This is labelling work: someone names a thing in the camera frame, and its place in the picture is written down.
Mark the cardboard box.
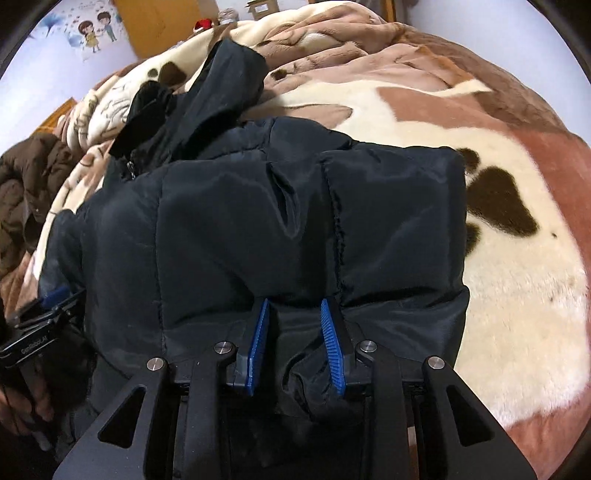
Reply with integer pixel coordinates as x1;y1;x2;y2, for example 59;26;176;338
245;0;283;17

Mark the wooden bedside cabinet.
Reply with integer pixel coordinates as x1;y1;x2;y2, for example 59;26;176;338
34;97;78;139

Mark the brown padded jacket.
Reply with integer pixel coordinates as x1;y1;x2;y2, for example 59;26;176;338
0;136;83;278

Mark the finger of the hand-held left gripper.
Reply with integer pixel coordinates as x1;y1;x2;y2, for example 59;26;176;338
39;284;86;311

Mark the wooden wardrobe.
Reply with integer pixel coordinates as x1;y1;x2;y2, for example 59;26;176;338
113;0;221;61

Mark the person's left hand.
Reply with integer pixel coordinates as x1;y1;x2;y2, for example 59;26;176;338
0;378;55;438

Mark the cartoon wall poster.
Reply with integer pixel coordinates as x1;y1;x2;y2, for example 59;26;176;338
28;0;127;65

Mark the brown cream paw print blanket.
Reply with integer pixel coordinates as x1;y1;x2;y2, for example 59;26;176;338
0;4;591;468

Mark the black padded jacket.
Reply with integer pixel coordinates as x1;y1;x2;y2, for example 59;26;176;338
39;39;472;480

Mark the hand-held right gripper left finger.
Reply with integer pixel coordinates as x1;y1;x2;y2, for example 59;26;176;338
53;298;278;480

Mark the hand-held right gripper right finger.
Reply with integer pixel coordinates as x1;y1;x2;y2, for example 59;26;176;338
320;298;539;480

